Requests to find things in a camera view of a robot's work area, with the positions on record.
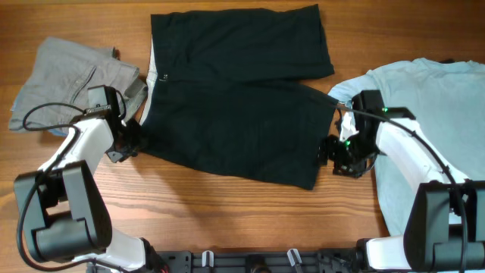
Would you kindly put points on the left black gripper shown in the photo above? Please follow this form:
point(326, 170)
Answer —
point(114, 155)

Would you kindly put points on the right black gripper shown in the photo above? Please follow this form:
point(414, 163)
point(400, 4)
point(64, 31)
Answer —
point(355, 168)

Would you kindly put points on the black shorts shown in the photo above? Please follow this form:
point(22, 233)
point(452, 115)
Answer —
point(230, 95)

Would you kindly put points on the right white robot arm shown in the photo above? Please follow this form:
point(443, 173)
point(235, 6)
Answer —
point(445, 228)

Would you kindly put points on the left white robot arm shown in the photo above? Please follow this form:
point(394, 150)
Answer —
point(63, 221)

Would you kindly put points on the folded grey shorts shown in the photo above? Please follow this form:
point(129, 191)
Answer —
point(63, 72)

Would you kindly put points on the light blue t-shirt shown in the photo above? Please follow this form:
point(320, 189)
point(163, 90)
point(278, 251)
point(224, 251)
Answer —
point(446, 99)

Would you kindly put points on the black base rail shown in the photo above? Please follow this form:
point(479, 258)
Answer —
point(337, 260)

